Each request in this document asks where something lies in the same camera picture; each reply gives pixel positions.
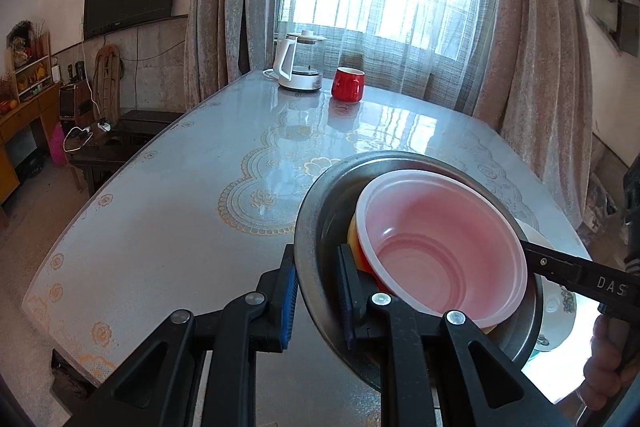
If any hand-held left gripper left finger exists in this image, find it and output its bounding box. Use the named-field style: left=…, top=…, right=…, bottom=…
left=65, top=244, right=301, bottom=427

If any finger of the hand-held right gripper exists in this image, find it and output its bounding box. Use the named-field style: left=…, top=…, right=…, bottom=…
left=520, top=238, right=583, bottom=280

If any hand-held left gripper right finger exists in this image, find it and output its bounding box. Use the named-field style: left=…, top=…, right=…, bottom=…
left=336, top=244, right=561, bottom=427

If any large white dragon print plate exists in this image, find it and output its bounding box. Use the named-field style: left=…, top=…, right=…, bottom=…
left=515, top=218, right=577, bottom=354

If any stainless steel bowl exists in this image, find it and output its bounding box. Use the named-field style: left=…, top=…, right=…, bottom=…
left=294, top=151, right=545, bottom=390

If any teal plastic plate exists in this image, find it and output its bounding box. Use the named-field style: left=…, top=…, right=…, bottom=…
left=520, top=349, right=557, bottom=364

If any red disposable plastic bowl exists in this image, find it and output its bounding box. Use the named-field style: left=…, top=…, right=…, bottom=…
left=355, top=169, right=529, bottom=329

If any person's right hand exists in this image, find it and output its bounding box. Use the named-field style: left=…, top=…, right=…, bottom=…
left=582, top=314, right=640, bottom=413

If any beige velvet curtain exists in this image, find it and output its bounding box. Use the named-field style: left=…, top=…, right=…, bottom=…
left=472, top=0, right=598, bottom=228
left=182, top=0, right=301, bottom=108

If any red mug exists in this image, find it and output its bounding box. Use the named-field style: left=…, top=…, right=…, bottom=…
left=331, top=67, right=366, bottom=104

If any white electric glass kettle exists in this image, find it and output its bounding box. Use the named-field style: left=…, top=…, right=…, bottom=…
left=263, top=29, right=327, bottom=92

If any dark low table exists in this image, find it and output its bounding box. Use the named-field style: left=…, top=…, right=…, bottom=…
left=67, top=109, right=185, bottom=198

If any white sheer curtain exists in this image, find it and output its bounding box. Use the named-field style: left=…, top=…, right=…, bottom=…
left=272, top=0, right=506, bottom=112

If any pink bag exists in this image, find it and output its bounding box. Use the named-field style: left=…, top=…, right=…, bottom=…
left=48, top=127, right=68, bottom=166

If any brown folded wooden chair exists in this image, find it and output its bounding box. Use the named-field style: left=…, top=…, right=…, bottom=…
left=95, top=45, right=123, bottom=120

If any black speaker box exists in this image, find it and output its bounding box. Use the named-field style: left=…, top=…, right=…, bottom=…
left=59, top=83, right=93, bottom=120

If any wooden desk cabinet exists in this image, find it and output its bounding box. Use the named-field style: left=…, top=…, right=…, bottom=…
left=0, top=82, right=61, bottom=208

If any small shelf with ornaments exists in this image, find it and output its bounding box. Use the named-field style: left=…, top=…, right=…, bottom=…
left=6, top=19, right=53, bottom=105

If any white power strip cable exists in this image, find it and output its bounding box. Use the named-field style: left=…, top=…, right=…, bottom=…
left=65, top=119, right=113, bottom=152

